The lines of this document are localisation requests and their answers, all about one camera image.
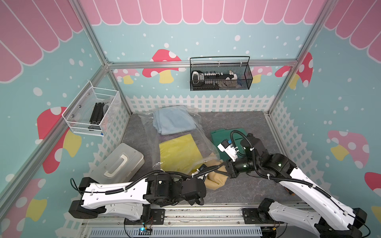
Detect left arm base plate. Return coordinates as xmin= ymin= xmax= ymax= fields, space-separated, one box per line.
xmin=124 ymin=207 xmax=165 ymax=225

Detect black part in white basket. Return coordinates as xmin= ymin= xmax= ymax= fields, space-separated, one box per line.
xmin=88 ymin=103 xmax=105 ymax=131

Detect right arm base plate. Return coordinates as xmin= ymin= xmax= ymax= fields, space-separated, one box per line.
xmin=242 ymin=208 xmax=276 ymax=225

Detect green trousers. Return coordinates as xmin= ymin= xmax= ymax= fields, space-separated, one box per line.
xmin=211 ymin=129 xmax=244 ymax=161

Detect tan garment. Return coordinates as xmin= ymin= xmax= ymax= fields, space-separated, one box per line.
xmin=204 ymin=160 xmax=228 ymax=190

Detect clear plastic vacuum bag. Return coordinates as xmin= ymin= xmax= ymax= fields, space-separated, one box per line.
xmin=139 ymin=105 xmax=220 ymax=174

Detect light blue folded garment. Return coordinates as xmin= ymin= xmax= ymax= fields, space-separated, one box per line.
xmin=153 ymin=106 xmax=196 ymax=135

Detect white wire mesh basket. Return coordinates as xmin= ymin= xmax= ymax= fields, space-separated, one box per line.
xmin=62 ymin=81 xmax=122 ymax=136

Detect black wire mesh basket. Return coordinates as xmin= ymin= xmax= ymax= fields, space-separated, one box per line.
xmin=189 ymin=56 xmax=253 ymax=91

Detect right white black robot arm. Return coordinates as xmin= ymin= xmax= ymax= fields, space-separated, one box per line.
xmin=218 ymin=130 xmax=369 ymax=238

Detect yellow green folded garment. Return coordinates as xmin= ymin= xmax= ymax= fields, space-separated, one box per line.
xmin=159 ymin=134 xmax=203 ymax=174

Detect small green circuit board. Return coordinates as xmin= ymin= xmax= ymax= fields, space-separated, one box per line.
xmin=138 ymin=227 xmax=152 ymax=236

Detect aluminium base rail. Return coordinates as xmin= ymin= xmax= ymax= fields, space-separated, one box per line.
xmin=77 ymin=204 xmax=316 ymax=238

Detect translucent plastic storage box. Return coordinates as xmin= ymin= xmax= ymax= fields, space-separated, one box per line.
xmin=89 ymin=143 xmax=145 ymax=184

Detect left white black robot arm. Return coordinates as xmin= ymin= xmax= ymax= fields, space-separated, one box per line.
xmin=68 ymin=165 xmax=220 ymax=222

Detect white black items in basket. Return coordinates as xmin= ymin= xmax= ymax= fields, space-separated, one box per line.
xmin=190 ymin=71 xmax=240 ymax=90

